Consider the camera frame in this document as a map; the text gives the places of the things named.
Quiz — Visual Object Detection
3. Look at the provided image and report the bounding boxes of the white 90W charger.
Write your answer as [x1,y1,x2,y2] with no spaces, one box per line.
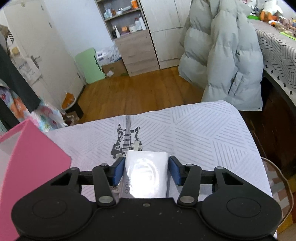
[119,141,169,198]

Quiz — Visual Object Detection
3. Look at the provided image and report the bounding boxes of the pink storage box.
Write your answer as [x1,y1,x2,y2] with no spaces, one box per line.
[1,120,71,240]

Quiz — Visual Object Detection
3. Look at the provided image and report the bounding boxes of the white patterned tablecloth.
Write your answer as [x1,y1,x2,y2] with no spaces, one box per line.
[47,100,271,194]

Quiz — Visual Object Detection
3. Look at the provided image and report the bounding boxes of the floral quilt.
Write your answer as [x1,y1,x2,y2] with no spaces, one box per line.
[1,85,68,135]

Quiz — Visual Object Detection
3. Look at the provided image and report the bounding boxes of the cardboard box on floor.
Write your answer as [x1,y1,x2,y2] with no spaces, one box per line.
[102,59,128,78]

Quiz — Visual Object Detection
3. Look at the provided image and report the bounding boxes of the green folding table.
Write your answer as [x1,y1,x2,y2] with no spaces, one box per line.
[75,48,106,84]

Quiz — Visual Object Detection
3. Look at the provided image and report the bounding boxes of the grey puffer jacket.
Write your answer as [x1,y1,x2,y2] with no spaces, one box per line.
[178,1,263,111]

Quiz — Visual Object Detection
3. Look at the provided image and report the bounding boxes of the dark hanging clothes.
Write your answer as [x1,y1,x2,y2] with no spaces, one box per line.
[1,47,41,131]

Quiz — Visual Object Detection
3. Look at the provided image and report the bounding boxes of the white door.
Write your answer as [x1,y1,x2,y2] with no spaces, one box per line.
[4,1,84,108]

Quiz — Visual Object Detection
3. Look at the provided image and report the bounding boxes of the patterned bed cover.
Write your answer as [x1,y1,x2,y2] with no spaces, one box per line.
[250,20,295,102]

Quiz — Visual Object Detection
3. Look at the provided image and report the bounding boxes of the wooden shelf cabinet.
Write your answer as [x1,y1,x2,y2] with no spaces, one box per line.
[95,1,159,76]

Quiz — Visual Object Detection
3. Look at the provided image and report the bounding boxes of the white wardrobe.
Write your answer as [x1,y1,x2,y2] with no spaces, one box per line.
[140,0,191,69]

